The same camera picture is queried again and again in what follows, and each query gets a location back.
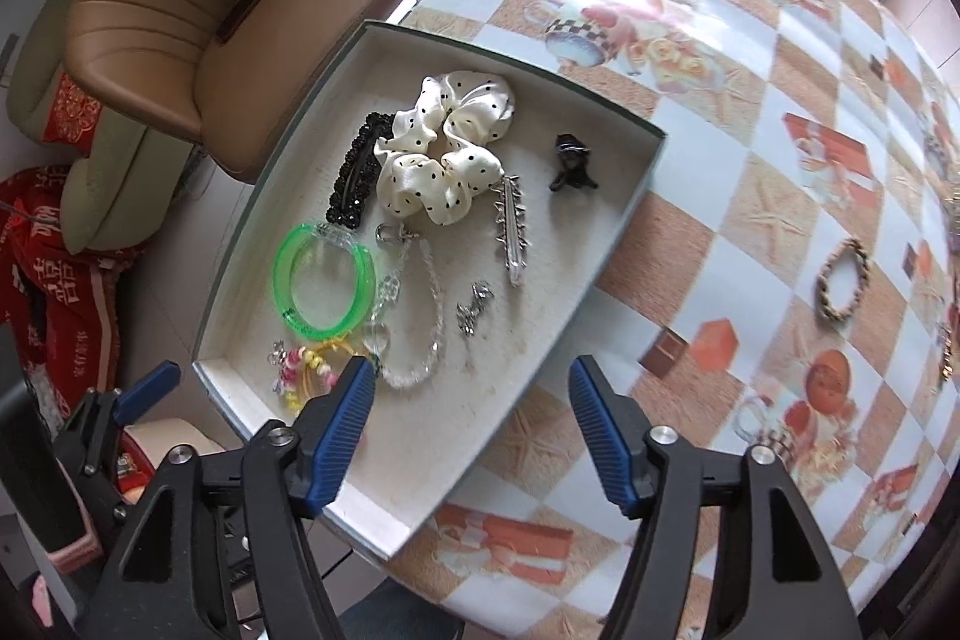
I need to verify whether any silver rhinestone hair clip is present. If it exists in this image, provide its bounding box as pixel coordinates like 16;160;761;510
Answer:
494;174;529;287

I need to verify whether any green translucent bangle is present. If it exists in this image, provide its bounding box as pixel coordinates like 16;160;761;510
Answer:
272;223;376;341

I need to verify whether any red embroidered cushion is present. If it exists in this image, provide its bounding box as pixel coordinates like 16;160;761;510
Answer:
43;73;103;156

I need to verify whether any small silver charm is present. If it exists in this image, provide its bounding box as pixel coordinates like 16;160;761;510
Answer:
455;281;494;338

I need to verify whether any cream polka dot scrunchie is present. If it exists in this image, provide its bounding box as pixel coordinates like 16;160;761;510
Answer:
374;70;514;226

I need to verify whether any small black claw clip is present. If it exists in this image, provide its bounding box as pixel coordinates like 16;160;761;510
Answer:
550;133;599;193

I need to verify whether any checkered patterned tablecloth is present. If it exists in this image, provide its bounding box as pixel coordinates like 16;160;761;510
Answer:
389;0;958;638

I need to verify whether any brown leather chair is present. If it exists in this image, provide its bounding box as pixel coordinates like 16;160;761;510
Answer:
65;0;404;184

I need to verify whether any brown braided bracelet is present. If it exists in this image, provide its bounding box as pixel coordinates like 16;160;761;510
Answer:
813;237;874;325

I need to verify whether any clear crystal bead necklace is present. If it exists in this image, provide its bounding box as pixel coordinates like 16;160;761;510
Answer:
362;221;448;393

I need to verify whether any yellow cord bracelet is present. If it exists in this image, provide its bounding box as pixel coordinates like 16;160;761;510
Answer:
283;336;362;416

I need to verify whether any grey shallow cardboard box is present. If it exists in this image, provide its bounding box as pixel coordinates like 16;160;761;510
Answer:
194;23;665;559

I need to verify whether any black beaded hair clip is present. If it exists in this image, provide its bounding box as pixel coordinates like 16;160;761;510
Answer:
325;112;394;230

